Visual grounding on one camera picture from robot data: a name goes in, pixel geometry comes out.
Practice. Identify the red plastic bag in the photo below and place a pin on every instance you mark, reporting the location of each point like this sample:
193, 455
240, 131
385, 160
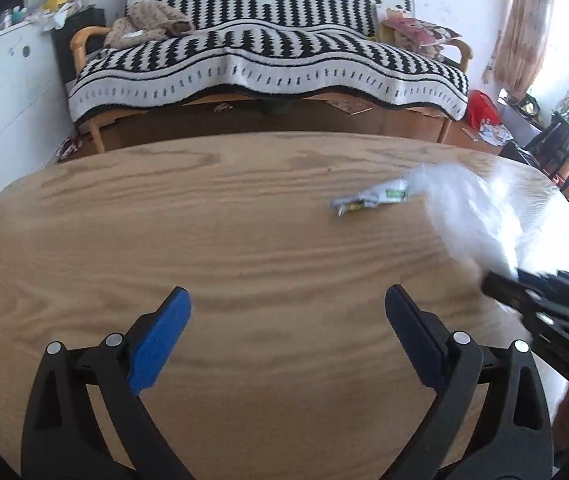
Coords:
481, 110

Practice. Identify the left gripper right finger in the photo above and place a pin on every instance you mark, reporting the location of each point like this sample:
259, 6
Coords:
512, 438

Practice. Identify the brown plush clothing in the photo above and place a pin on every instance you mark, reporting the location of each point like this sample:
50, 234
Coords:
147, 20

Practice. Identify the oval wooden coffee table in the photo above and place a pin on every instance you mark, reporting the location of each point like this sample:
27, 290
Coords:
288, 368

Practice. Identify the striped blanket wooden sofa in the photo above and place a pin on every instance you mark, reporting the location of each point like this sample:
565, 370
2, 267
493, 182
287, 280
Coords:
267, 49

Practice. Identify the green wrapper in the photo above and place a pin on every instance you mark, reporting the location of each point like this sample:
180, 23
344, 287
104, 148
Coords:
386, 193

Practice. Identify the brown patterned curtain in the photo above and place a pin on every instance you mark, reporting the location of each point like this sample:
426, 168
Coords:
521, 51

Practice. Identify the black wooden chair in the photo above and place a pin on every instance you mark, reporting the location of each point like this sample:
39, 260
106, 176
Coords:
550, 148

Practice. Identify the clear plastic bag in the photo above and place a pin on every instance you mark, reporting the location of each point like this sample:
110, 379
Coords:
489, 222

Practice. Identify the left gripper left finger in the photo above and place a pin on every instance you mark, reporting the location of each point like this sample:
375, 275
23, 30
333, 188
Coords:
61, 436

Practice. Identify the pink printed cushion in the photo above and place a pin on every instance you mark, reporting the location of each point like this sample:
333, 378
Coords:
427, 39

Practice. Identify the white cabinet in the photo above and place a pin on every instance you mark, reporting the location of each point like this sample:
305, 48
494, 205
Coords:
34, 117

